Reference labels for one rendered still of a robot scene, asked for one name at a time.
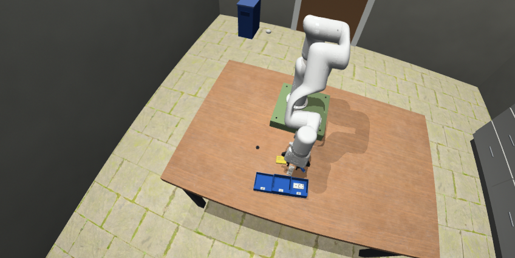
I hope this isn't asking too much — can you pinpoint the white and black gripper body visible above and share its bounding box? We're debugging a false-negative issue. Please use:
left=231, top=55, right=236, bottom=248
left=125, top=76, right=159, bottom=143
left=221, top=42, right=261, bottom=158
left=284, top=146, right=310, bottom=168

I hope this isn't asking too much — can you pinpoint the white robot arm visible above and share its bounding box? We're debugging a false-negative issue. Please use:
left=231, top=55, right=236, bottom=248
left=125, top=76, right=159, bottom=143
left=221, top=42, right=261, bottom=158
left=284, top=15, right=350, bottom=158

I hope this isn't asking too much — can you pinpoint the yellow sticky note pad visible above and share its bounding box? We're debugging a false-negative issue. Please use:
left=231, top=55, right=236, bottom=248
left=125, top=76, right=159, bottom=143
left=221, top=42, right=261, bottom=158
left=276, top=156, right=286, bottom=165

